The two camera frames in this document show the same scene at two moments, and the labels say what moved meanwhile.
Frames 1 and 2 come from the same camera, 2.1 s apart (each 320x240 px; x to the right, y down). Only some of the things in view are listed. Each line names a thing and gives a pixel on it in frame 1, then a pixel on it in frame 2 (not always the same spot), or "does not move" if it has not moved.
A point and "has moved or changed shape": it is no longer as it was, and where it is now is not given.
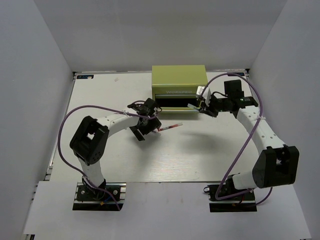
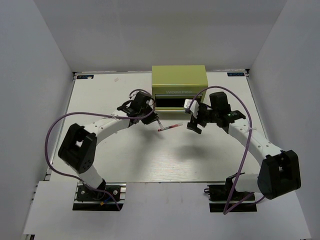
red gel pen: x=171 y=126 does not move
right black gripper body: x=217 y=105 to x=203 y=117
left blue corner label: x=85 y=76 does not move
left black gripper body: x=150 y=125 to x=150 y=118
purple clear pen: x=156 y=132 has moved or changed shape
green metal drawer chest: x=174 y=87 does not move
